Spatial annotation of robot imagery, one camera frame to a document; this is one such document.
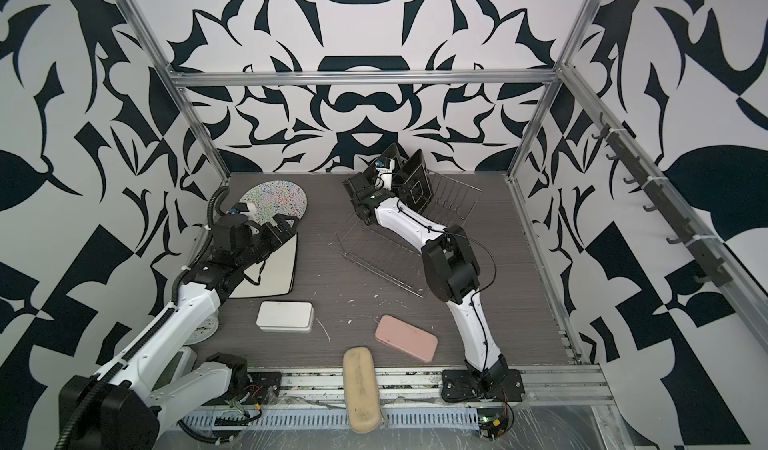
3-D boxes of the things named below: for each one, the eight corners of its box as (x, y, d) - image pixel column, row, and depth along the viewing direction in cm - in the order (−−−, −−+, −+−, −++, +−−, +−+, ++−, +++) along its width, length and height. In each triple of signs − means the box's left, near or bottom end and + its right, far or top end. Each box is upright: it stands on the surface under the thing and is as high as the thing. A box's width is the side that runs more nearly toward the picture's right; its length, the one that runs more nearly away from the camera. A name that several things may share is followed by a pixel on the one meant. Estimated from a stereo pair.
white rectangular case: (259, 332, 85) (253, 326, 81) (265, 308, 89) (260, 301, 85) (311, 332, 85) (308, 326, 81) (315, 308, 89) (312, 301, 85)
